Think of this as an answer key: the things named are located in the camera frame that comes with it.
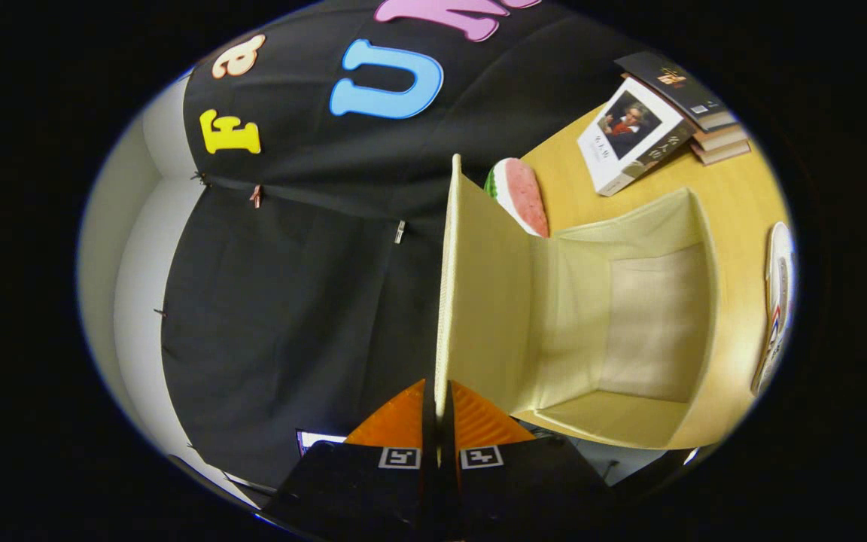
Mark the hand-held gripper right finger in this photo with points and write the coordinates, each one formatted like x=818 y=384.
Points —
x=448 y=489

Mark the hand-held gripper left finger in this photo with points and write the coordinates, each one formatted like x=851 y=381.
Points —
x=429 y=482

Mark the beige fabric storage box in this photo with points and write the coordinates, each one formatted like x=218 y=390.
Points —
x=494 y=301

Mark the white canvas shoe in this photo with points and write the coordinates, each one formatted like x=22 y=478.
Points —
x=780 y=278

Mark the small silver clip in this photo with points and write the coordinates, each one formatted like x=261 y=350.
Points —
x=400 y=232

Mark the watermelon slice plush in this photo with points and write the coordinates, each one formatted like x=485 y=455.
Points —
x=524 y=196

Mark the small red clip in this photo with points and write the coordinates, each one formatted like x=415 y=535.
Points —
x=255 y=197

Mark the white portrait cover book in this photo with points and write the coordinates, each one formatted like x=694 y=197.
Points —
x=629 y=128

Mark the brown cover book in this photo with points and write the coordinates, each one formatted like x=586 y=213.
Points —
x=723 y=138
x=727 y=153

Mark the black cover book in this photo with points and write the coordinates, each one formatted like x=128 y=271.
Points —
x=667 y=79

